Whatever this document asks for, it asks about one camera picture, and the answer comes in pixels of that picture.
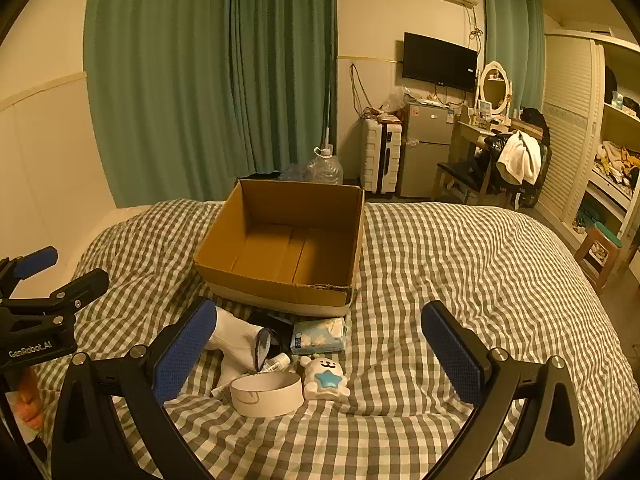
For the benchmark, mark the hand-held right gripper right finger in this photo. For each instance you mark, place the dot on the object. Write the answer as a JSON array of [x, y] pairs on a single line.
[[455, 355]]

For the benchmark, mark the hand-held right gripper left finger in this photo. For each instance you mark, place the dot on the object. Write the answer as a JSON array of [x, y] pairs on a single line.
[[185, 350]]

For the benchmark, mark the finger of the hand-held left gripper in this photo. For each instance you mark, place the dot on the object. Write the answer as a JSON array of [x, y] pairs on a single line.
[[35, 261], [80, 287]]

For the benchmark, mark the white sock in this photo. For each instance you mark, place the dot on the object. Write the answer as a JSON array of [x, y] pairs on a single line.
[[235, 335]]

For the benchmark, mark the small white bottle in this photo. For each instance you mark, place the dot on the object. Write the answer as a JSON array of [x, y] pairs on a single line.
[[277, 361]]

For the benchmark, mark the white cartoon gadget blue star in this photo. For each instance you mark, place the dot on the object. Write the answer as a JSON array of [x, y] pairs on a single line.
[[325, 380]]

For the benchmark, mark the blue white tissue pack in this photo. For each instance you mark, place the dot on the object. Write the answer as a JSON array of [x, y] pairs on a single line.
[[320, 337]]

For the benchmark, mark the brown cardboard box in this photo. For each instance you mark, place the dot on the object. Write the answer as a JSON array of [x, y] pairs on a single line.
[[280, 250]]

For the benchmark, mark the person's left hand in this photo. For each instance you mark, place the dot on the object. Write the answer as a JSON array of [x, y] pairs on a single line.
[[27, 400]]

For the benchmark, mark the grey white checked blanket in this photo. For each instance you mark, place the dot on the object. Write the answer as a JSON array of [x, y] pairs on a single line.
[[450, 260]]

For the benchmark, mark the wooden stool green cushion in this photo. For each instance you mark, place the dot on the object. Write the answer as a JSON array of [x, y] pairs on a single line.
[[597, 245]]

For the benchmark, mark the wooden chair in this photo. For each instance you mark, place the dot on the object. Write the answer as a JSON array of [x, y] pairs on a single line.
[[450, 175]]

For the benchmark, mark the silver small fridge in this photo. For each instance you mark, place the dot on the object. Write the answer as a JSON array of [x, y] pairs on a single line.
[[425, 150]]

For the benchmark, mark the white garment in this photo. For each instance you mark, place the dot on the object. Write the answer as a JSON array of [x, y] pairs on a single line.
[[520, 157]]

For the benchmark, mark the white ribbed suitcase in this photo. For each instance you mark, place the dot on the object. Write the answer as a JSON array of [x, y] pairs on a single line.
[[380, 155]]

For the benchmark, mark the wooden dressing table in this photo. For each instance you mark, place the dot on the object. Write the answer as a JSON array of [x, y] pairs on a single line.
[[467, 132]]

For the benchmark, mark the clear large water bottle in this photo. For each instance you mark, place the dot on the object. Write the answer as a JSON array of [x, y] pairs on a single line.
[[325, 167]]

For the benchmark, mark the wide green curtain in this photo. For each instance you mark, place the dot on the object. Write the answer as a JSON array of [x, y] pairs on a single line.
[[200, 85]]

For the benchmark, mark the black garment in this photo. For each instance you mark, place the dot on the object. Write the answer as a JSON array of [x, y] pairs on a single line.
[[535, 120]]

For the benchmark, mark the clear plastic bag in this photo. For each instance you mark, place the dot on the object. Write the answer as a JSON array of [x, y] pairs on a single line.
[[397, 102]]

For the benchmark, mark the thin white rod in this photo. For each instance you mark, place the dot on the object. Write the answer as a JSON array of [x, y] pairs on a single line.
[[327, 120]]

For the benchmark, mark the white oval vanity mirror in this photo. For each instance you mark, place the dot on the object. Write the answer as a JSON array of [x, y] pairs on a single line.
[[495, 90]]

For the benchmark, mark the white open wardrobe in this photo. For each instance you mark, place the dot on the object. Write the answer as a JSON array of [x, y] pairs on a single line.
[[570, 110]]

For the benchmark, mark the narrow green curtain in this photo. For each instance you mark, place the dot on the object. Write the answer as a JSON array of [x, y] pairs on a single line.
[[510, 25]]

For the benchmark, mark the black wall television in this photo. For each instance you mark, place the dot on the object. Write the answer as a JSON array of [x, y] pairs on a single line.
[[437, 62]]

